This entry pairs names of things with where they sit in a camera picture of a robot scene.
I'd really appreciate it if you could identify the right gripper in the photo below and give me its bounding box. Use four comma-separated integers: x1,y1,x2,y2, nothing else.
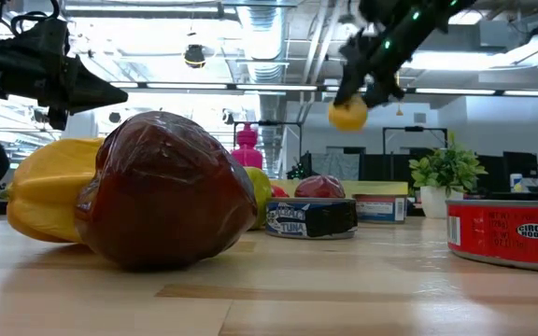
333,32,405,108

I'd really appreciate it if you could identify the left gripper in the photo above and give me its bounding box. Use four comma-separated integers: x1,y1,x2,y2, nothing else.
37,54,129,132

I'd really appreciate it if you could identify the yellow plastic lemon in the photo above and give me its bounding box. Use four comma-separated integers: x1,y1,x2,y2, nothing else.
328,94,369,133

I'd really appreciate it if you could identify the yellow plastic starfruit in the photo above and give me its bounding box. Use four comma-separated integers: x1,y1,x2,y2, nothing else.
6,137,106,244

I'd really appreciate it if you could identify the dark maroon plastic fruit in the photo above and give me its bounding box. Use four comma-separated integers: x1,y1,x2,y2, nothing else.
73,110,259,272
293,175,347,200

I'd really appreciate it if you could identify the pink plastic sports bottle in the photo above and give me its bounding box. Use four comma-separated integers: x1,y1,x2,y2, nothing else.
230,122,264,170

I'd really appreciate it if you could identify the green plastic pear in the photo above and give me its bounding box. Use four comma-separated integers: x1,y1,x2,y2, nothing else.
243,166,274,231

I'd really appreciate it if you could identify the blue albacore tuna can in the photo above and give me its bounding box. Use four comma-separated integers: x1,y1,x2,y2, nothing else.
264,197,359,241

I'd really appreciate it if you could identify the yellow plastic tray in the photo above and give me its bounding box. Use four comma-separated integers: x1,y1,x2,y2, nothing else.
268,179,410,200

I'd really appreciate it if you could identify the green plant in white pot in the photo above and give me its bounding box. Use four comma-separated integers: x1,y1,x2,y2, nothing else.
407,133,488,219

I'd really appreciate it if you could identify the white red label tuna can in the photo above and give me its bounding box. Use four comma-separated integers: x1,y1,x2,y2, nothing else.
351,193,408,224

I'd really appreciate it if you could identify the black computer monitor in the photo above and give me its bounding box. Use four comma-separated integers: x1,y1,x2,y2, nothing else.
503,150,538,179

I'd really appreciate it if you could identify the red circle hook tuna can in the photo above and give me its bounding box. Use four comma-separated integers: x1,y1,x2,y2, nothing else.
445,199,538,274

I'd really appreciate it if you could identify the black metal stand frame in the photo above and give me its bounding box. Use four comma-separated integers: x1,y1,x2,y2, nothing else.
382,125,448,183
234,119,304,174

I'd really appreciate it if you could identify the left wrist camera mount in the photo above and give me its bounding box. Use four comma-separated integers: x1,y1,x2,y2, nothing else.
10,12,71,53

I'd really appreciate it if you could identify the long ceiling light rail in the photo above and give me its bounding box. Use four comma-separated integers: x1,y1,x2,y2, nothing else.
109,81,538,98

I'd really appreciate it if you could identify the black dome ceiling camera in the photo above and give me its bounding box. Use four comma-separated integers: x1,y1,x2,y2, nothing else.
183,44,206,70

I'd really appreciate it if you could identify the silver vertical ceiling duct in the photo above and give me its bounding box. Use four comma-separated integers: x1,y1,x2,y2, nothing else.
235,4,291,178

